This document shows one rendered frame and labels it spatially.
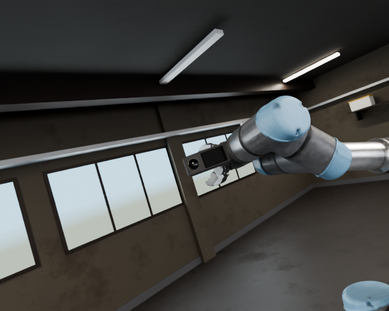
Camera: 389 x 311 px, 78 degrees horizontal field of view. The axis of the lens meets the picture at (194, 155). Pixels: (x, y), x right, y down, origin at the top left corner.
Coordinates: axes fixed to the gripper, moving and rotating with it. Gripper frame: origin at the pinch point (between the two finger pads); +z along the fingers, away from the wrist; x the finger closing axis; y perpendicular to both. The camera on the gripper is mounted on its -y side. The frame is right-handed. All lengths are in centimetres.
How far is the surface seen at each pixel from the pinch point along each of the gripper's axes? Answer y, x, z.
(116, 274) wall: -30, -64, 341
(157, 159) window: 92, 83, 347
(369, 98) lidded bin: 592, 50, 259
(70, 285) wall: -85, -48, 324
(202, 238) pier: 126, -80, 375
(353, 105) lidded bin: 582, 52, 292
